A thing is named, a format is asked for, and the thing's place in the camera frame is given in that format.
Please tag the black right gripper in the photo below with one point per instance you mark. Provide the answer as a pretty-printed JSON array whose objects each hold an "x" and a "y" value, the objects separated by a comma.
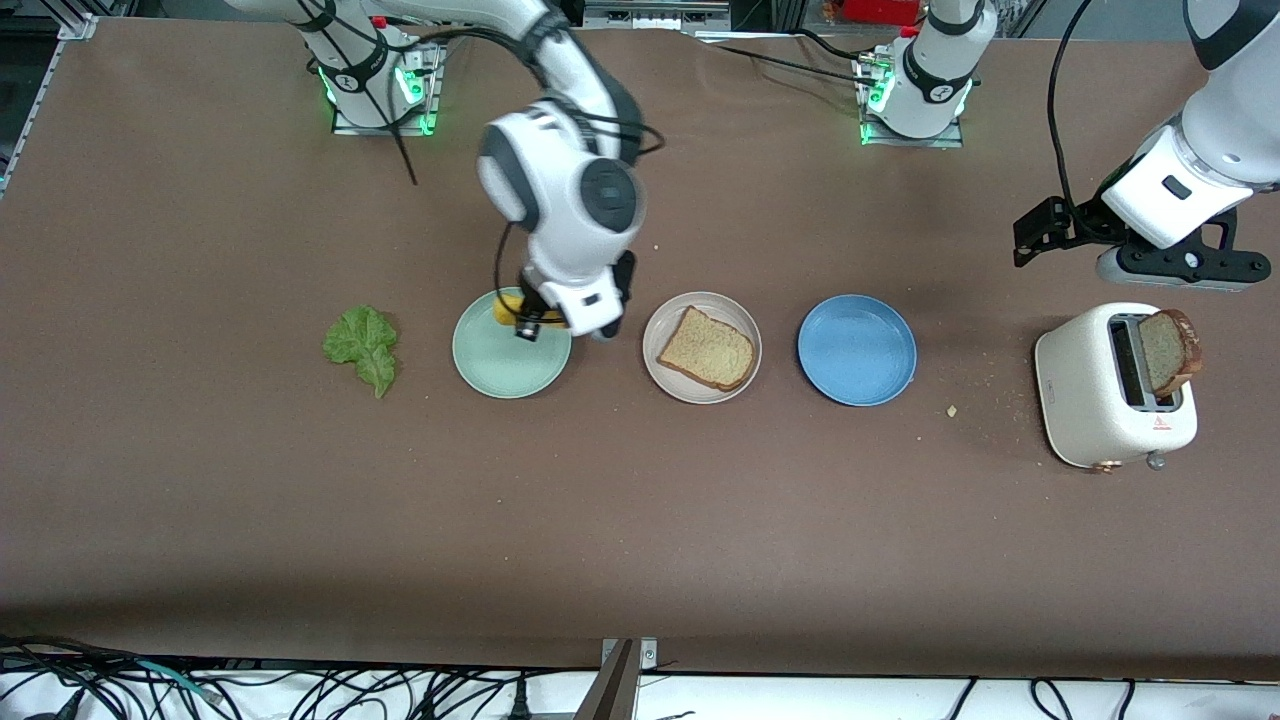
[{"x": 529, "y": 318}]

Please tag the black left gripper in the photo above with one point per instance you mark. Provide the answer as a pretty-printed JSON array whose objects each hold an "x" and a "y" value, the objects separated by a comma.
[{"x": 1083, "y": 222}]

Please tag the yellow mustard squeeze bottle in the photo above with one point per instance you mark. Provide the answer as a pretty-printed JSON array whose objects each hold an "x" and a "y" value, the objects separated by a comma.
[{"x": 505, "y": 312}]

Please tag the brown bread slice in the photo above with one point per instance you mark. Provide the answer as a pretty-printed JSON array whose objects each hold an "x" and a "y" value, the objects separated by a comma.
[
  {"x": 700, "y": 350},
  {"x": 1162, "y": 355}
]

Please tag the green lettuce leaf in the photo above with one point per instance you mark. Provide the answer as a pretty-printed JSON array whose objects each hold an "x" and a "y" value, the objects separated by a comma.
[{"x": 355, "y": 340}]

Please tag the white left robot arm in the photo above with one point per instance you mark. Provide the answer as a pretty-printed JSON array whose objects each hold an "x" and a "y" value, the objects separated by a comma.
[{"x": 1200, "y": 150}]

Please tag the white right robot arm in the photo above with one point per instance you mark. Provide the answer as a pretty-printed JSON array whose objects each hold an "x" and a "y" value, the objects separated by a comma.
[{"x": 570, "y": 230}]

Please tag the mint green plate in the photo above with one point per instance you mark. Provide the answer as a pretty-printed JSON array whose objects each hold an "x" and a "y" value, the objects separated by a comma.
[{"x": 500, "y": 365}]

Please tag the beige plate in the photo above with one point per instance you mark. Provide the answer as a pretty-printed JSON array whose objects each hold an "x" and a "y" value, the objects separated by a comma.
[{"x": 700, "y": 397}]

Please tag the blue plate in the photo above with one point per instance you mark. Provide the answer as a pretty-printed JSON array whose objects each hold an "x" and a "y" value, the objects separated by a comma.
[{"x": 857, "y": 350}]

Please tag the white two-slot toaster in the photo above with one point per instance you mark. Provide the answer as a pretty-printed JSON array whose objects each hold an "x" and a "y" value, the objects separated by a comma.
[{"x": 1080, "y": 400}]

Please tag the red box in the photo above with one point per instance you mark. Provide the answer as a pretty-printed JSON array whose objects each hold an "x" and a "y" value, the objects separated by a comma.
[{"x": 880, "y": 10}]

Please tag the grey metal box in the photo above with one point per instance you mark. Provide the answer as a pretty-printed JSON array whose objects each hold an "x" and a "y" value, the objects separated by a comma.
[{"x": 650, "y": 15}]

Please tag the black floor plug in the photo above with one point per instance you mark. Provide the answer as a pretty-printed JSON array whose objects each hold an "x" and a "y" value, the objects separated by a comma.
[{"x": 520, "y": 700}]

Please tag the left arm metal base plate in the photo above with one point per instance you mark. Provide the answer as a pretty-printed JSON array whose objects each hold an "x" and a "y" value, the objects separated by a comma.
[{"x": 950, "y": 138}]

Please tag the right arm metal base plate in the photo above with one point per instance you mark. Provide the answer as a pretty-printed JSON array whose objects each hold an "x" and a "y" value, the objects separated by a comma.
[{"x": 436, "y": 100}]

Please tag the grey metal table bracket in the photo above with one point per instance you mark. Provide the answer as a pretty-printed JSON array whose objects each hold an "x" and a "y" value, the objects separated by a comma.
[{"x": 615, "y": 690}]

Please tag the aluminium frame profile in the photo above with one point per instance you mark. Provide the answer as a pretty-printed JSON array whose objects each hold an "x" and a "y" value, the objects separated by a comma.
[{"x": 80, "y": 25}]

